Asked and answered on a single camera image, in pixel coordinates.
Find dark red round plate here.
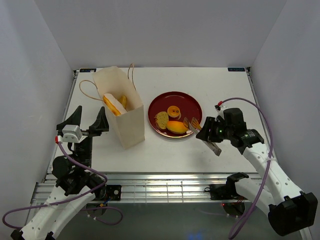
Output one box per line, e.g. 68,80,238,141
147,91,203,139

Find metal serving tongs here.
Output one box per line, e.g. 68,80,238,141
183,117,222,157

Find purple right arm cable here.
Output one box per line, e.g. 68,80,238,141
217,97,274,240

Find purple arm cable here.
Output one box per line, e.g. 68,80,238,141
1,142,124,230
217,97,274,240

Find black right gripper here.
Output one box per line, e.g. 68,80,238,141
195,116,233,143

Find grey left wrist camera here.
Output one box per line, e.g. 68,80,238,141
55,124,88,144

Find orange glazed donut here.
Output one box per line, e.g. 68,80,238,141
167,105,181,119

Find seeded bread slice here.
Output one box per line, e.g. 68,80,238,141
154,111,169,130

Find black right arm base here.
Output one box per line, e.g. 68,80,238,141
204,172,249,217

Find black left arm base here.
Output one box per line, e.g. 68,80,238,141
85,184,122,217

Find orange oval bun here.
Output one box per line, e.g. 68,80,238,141
166,121,189,134

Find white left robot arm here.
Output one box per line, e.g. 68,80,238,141
10,106,109,240

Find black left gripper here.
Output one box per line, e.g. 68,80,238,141
58,105,110,169

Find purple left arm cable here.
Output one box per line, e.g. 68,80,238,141
1,142,124,230

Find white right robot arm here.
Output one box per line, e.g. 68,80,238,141
196,106,318,236

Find aluminium table frame rail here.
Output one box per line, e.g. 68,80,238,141
29,67,313,240

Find long toasted bread loaf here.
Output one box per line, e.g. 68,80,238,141
102,93,127,117

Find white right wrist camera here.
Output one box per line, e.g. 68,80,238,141
214,101,228,122

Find cream paper bag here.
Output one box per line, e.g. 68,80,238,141
79,66,145,149

